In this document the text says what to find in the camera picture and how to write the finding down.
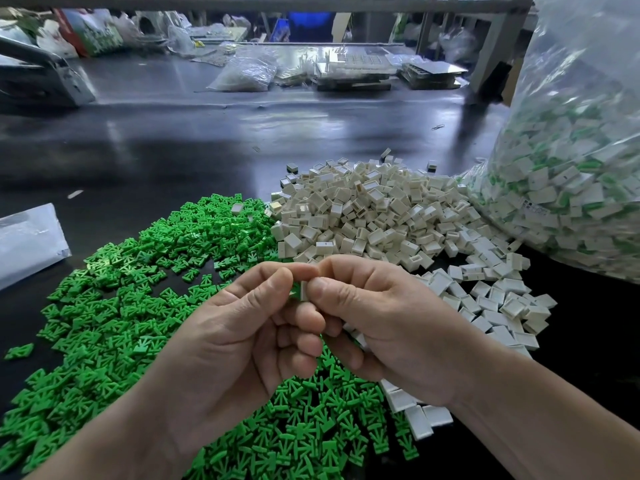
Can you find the grey heat sealer machine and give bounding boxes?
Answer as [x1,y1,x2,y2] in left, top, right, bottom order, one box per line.
[0,35,98,108]

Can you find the person's left hand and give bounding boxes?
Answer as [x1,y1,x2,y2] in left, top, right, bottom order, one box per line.
[150,261,328,458]

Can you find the person's left forearm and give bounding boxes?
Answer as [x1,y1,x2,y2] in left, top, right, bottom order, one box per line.
[28,405,206,480]

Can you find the stack of clear flat bags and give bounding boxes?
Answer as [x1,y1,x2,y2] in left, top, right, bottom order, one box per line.
[0,203,71,291]

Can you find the clear plastic bag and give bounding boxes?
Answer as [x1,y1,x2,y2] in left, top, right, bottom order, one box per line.
[460,0,640,284]

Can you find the pile of white plastic caps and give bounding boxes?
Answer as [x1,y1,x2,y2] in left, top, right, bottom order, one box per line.
[268,155,558,441]

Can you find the pile of green plastic clips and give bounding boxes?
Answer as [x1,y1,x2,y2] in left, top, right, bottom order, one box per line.
[0,193,421,480]

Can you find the blue crate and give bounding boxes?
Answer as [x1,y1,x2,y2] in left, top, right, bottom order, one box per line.
[275,11,333,43]

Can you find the dark flat tray stack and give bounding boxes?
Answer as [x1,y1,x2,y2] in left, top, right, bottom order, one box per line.
[400,59,468,91]

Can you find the small clear bag of parts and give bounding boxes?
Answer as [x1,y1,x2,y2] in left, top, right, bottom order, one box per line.
[208,55,279,93]

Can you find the grey metal horizontal bar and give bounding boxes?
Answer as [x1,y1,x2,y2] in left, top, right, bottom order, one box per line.
[0,0,531,16]

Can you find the person's right hand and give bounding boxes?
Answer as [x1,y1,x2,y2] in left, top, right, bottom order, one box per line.
[303,255,488,408]

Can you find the grey metal slanted post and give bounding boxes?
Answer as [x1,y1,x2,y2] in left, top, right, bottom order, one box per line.
[468,0,536,96]

